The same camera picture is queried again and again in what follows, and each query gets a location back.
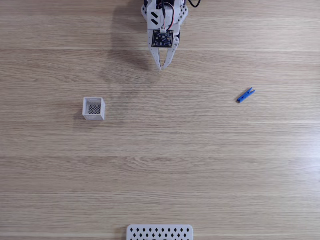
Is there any thin black cable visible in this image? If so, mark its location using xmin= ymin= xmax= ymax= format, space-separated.
xmin=160 ymin=0 xmax=167 ymax=30

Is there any black camera circuit board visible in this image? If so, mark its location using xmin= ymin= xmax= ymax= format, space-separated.
xmin=151 ymin=29 xmax=175 ymax=49

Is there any blue clothes peg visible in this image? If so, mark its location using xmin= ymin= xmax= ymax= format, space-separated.
xmin=236 ymin=87 xmax=256 ymax=104

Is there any small white lattice crate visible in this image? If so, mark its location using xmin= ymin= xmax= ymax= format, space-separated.
xmin=82 ymin=97 xmax=106 ymax=122

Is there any white perforated plate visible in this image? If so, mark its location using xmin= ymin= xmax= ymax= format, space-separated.
xmin=126 ymin=224 xmax=194 ymax=240

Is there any red white camera wire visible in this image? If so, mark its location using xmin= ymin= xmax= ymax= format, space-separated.
xmin=161 ymin=2 xmax=176 ymax=33

